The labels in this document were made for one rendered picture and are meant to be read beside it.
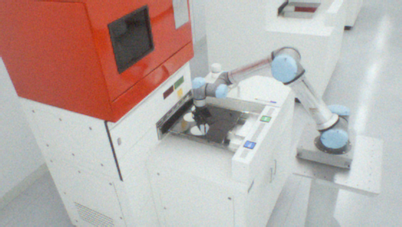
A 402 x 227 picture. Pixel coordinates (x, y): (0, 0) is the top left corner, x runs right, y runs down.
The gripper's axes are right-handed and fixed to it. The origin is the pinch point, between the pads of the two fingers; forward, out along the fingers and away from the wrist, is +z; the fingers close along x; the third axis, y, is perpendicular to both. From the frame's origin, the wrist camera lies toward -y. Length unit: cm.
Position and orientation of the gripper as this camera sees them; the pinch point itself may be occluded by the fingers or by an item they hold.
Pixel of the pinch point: (204, 133)
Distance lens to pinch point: 200.2
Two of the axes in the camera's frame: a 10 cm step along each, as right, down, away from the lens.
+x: -8.6, 3.5, -3.6
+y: -4.9, -4.4, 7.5
